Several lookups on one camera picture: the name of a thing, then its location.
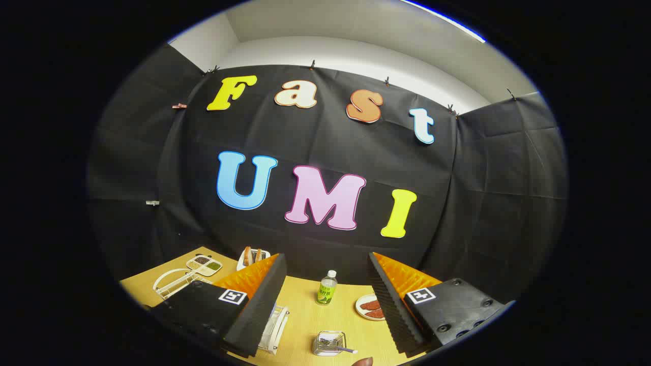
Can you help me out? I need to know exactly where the metal wire basket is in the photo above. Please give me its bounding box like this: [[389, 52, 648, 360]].
[[313, 330, 347, 356]]

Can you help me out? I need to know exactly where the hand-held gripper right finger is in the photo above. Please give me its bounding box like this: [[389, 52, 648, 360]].
[[367, 252, 515, 355]]

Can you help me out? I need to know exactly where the white toaster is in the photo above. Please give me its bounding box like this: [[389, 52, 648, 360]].
[[236, 248, 271, 271]]

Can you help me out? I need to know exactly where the green tea bottle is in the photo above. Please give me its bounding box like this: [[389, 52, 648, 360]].
[[315, 270, 338, 306]]

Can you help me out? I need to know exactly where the white divided condiment tray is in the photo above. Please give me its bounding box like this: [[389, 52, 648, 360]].
[[186, 254, 223, 277]]

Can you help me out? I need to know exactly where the white oval plate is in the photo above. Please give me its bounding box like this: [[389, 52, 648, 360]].
[[355, 294, 387, 321]]

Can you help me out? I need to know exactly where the white wire dish rack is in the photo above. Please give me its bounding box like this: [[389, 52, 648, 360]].
[[153, 267, 290, 355]]

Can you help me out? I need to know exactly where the black backdrop cloth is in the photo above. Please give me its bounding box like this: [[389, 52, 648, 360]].
[[86, 43, 568, 306]]

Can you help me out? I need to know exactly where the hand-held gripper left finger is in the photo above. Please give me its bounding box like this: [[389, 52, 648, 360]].
[[147, 253, 288, 358]]

